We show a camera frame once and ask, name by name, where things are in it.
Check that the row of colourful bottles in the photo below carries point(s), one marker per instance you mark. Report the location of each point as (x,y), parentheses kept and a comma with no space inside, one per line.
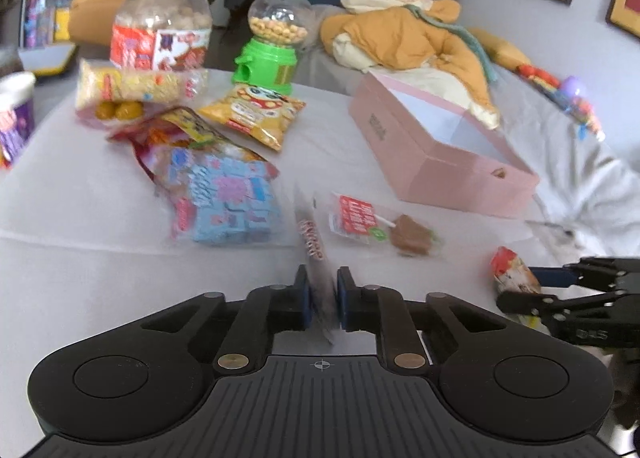
(50,13)

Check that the blue candy packet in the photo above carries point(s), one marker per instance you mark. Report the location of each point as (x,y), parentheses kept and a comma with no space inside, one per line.
(225,198)

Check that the yellow rimmed tray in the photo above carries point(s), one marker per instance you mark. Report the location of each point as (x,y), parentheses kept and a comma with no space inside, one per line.
(45,58)

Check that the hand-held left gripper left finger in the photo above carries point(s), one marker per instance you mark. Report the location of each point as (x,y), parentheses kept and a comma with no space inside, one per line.
(301,299)

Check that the clear candy stick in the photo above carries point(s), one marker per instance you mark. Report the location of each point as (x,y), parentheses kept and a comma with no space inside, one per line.
(312,238)

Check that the brown lollipop packet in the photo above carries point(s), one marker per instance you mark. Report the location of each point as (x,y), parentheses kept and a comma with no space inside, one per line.
(360,218)

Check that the purple snack cup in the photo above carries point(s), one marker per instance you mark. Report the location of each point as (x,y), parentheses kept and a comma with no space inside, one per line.
(15,123)

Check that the yellow cartoon snack packet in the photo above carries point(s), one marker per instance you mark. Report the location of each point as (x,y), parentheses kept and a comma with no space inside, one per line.
(255,113)

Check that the long yellow biscuit packet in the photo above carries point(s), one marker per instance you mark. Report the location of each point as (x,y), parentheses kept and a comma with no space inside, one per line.
(145,85)

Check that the yellow pillow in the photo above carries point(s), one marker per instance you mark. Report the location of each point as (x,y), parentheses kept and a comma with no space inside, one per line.
(500,48)

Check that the yellow cushion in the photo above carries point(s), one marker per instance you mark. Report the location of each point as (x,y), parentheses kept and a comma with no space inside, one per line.
(95,3)

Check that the white blanket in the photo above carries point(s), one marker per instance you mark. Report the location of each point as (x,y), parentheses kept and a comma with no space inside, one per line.
(590,178)

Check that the small red white snack packet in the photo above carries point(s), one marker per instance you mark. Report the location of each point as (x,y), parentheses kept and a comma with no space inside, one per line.
(512,272)

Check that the green gumball dispenser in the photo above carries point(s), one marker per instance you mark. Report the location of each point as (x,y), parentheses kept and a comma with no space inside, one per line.
(265,58)

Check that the colourful toy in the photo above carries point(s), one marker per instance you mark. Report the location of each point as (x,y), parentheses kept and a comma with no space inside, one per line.
(575,93)

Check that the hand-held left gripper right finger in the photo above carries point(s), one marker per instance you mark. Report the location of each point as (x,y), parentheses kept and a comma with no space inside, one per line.
(344,299)

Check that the orange padded jacket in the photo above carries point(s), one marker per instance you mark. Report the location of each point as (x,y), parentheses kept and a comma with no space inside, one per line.
(400,33)

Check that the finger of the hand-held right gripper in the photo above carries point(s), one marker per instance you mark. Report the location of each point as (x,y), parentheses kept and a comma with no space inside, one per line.
(550,276)
(525,302)

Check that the large clear jar gold lid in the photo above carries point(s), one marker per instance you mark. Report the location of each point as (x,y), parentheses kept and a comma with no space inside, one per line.
(160,13)

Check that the white table cover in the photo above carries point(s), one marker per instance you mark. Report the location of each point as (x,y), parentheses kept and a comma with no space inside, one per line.
(100,198)

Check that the pink cardboard box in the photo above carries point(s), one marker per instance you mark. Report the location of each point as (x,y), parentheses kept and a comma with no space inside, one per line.
(440,178)

